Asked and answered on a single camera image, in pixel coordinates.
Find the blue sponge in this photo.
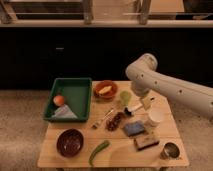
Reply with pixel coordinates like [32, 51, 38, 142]
[123, 121, 145, 136]

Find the orange bowl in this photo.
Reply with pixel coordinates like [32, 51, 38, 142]
[94, 80, 118, 99]

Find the red apple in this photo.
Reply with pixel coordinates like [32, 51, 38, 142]
[53, 95, 65, 107]

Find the green plastic tray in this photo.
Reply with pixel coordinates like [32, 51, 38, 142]
[43, 78, 92, 122]

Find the metal cup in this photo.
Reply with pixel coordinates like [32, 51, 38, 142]
[161, 142, 180, 159]

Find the white cup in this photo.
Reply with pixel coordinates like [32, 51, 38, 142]
[148, 109, 164, 127]

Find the white handled brush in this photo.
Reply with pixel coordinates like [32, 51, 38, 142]
[124, 100, 143, 116]

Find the yellow food in bowl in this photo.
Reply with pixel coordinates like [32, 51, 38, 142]
[98, 86, 112, 95]

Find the dark purple bowl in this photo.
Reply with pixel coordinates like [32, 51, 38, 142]
[56, 129, 84, 157]

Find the wooden table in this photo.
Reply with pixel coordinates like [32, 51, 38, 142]
[37, 81, 189, 169]

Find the green chili pepper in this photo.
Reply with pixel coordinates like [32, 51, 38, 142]
[88, 140, 110, 167]

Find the brown scrub sponge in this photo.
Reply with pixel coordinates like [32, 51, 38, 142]
[134, 135, 160, 150]

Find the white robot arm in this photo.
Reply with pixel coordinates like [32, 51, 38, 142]
[125, 53, 213, 118]

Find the silver fork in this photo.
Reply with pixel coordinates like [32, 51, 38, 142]
[92, 108, 114, 129]

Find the grey folded cloth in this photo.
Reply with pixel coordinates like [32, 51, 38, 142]
[53, 104, 77, 119]

